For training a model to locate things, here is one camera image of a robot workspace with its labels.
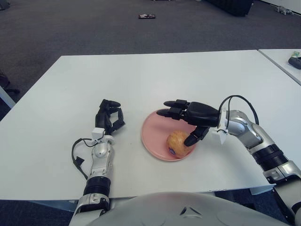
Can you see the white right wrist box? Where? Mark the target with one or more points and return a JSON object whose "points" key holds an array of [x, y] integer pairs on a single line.
{"points": [[219, 136]]}

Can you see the white table leg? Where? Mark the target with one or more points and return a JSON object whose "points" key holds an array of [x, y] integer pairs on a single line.
{"points": [[5, 95]]}

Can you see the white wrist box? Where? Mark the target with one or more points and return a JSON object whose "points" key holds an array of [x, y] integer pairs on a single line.
{"points": [[97, 133], [219, 136]]}

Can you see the grey robot torso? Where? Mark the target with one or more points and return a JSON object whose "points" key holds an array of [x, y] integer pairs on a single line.
{"points": [[164, 212]]}

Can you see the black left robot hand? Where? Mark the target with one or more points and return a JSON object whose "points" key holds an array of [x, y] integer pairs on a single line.
{"points": [[103, 117]]}

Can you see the black ribbed furniture block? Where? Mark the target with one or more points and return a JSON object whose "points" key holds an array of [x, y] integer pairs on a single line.
{"points": [[232, 7]]}

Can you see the dark grey handheld controller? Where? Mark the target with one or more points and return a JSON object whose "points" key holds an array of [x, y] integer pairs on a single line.
{"points": [[295, 63]]}

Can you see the pink round plate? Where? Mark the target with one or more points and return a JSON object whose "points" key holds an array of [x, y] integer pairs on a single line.
{"points": [[155, 131]]}

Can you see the small dark flat floor object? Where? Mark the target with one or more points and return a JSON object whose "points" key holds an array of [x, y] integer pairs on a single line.
{"points": [[147, 16]]}

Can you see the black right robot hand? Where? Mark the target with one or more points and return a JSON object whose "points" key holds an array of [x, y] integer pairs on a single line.
{"points": [[202, 114]]}

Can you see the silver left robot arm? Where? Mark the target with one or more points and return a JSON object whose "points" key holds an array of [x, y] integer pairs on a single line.
{"points": [[101, 153]]}

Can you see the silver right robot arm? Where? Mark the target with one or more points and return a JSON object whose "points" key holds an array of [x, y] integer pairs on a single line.
{"points": [[258, 139]]}

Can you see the dark office chair base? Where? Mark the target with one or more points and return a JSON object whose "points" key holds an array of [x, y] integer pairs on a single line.
{"points": [[4, 82]]}

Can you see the small green packet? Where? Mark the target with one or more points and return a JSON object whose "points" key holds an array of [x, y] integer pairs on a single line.
{"points": [[296, 54]]}

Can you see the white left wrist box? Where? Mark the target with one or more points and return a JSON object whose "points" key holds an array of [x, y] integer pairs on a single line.
{"points": [[97, 133]]}

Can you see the yellow-red apple with sticker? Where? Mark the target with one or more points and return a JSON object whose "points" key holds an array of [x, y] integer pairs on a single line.
{"points": [[176, 143]]}

